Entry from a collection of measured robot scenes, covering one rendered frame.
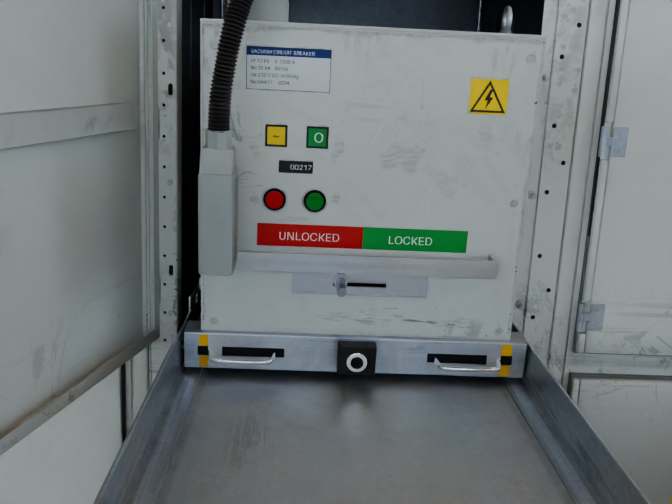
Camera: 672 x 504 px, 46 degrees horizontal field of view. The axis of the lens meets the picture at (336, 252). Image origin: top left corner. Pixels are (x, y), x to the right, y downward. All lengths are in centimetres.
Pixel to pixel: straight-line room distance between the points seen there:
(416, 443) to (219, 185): 44
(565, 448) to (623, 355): 40
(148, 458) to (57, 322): 25
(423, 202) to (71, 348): 56
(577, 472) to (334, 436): 32
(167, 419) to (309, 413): 20
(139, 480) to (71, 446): 52
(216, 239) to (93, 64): 31
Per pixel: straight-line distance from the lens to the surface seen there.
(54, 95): 111
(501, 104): 119
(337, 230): 119
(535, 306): 141
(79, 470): 151
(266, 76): 115
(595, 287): 141
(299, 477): 99
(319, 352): 125
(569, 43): 135
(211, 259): 110
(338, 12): 207
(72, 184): 115
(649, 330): 147
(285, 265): 117
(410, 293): 123
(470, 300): 125
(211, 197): 107
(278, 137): 116
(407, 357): 126
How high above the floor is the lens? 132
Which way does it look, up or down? 14 degrees down
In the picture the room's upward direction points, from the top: 3 degrees clockwise
